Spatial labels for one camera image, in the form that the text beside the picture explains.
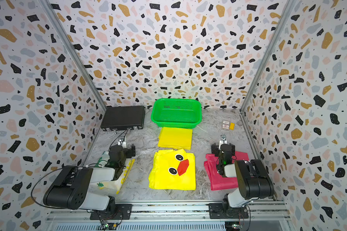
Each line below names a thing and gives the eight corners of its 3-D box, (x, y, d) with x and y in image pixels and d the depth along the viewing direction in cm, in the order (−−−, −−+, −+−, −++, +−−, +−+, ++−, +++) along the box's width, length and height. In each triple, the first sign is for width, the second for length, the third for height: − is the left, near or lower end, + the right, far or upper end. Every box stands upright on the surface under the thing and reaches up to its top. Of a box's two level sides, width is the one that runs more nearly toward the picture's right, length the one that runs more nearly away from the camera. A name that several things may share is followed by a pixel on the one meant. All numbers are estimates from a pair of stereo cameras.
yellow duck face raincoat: (148, 190, 83) (147, 189, 81) (154, 150, 99) (153, 149, 98) (196, 190, 83) (196, 189, 82) (194, 151, 100) (194, 149, 98)
